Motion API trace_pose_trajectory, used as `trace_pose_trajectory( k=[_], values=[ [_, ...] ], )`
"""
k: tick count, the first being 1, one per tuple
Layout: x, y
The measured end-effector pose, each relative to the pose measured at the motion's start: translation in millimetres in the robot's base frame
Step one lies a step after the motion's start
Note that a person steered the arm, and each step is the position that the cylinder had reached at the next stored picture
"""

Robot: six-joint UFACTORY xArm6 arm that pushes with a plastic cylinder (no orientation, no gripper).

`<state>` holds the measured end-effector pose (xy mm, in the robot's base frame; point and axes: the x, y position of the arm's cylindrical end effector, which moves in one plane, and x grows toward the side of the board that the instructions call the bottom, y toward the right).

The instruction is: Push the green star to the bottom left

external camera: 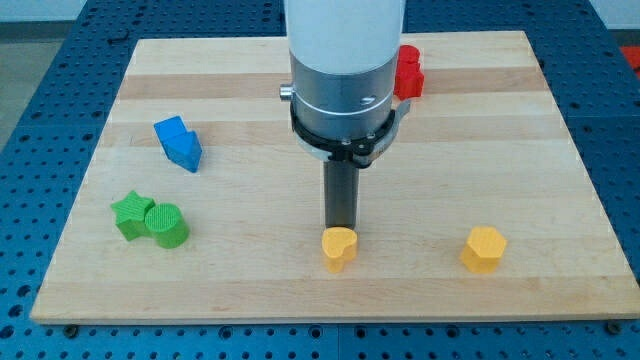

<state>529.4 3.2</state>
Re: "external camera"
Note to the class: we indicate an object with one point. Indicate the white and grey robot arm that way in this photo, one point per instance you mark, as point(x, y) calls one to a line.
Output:
point(343, 58)

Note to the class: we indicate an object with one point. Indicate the red cylinder block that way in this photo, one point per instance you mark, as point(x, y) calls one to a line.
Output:
point(408, 54)

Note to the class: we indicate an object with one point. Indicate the yellow heart block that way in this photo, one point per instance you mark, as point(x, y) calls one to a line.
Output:
point(339, 246)

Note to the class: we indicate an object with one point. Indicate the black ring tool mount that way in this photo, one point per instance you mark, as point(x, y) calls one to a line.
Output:
point(360, 152)

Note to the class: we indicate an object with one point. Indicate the red star block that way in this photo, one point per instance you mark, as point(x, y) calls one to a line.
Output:
point(409, 80)

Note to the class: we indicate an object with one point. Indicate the blue cube block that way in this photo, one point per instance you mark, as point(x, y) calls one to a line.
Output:
point(169, 128)

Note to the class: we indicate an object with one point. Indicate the green star block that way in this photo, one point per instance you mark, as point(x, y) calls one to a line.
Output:
point(130, 214)

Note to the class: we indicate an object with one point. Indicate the blue triangle block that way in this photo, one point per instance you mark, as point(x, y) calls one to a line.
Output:
point(184, 150)

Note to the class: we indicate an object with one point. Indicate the wooden board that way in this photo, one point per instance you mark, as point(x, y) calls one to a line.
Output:
point(485, 145)

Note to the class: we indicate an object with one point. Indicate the green cylinder block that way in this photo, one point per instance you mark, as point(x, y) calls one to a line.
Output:
point(167, 226)

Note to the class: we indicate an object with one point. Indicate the yellow hexagon block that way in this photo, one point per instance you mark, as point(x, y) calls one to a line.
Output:
point(483, 250)

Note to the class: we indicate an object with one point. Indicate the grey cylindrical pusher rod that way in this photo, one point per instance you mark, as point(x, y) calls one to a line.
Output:
point(341, 180)

